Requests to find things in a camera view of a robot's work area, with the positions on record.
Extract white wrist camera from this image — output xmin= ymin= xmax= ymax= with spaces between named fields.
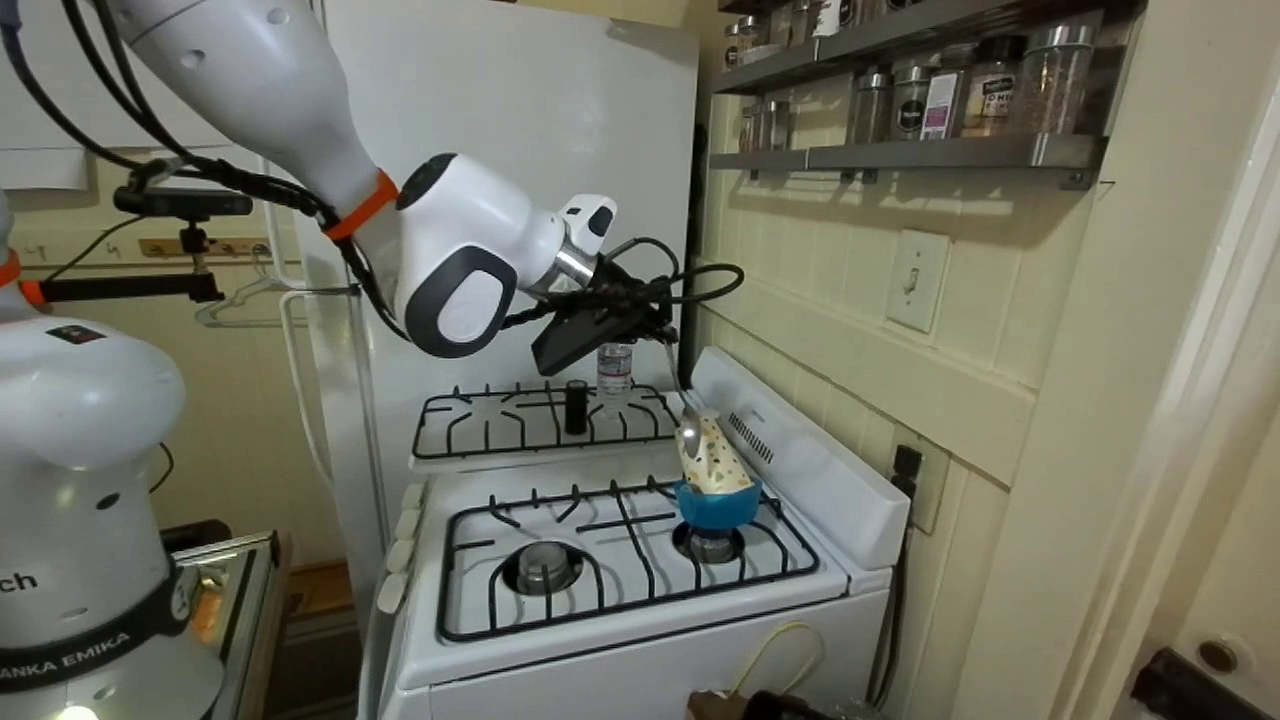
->
xmin=558 ymin=191 xmax=616 ymax=256

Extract spice jar brown contents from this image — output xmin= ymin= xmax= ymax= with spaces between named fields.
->
xmin=960 ymin=38 xmax=1028 ymax=137

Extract grey spice shelf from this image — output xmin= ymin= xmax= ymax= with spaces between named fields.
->
xmin=716 ymin=0 xmax=1142 ymax=188

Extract white light switch plate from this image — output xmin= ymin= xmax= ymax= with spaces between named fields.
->
xmin=886 ymin=234 xmax=947 ymax=332

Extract spice jar clear glass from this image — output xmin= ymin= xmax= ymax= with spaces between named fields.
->
xmin=1030 ymin=17 xmax=1097 ymax=137

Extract patterned cream cup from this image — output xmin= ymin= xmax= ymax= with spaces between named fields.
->
xmin=676 ymin=414 xmax=753 ymax=497

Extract white gas stove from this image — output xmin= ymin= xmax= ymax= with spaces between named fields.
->
xmin=357 ymin=348 xmax=909 ymax=720

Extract black power plug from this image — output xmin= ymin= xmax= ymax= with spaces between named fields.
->
xmin=890 ymin=444 xmax=924 ymax=497

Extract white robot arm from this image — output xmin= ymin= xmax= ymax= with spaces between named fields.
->
xmin=0 ymin=0 xmax=665 ymax=720

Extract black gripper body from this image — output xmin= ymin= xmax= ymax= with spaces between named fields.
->
xmin=532 ymin=281 xmax=670 ymax=375

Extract black camera on stand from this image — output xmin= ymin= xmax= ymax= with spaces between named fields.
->
xmin=35 ymin=161 xmax=252 ymax=304

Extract silver metal spoon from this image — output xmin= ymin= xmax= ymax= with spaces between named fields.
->
xmin=676 ymin=416 xmax=705 ymax=451

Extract black front stove grate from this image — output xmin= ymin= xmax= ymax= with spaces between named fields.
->
xmin=436 ymin=481 xmax=819 ymax=639

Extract robot base platform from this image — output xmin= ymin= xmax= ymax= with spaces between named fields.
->
xmin=158 ymin=519 xmax=287 ymax=720

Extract spice jar white label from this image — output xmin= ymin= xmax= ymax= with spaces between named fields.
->
xmin=920 ymin=50 xmax=967 ymax=141

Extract black rear stove grate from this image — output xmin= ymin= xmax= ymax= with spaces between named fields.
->
xmin=410 ymin=382 xmax=681 ymax=459

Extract blue bowl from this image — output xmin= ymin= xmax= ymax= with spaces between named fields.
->
xmin=676 ymin=486 xmax=758 ymax=533

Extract black stove grate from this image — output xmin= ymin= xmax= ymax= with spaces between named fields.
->
xmin=436 ymin=481 xmax=819 ymax=639
xmin=410 ymin=382 xmax=681 ymax=459

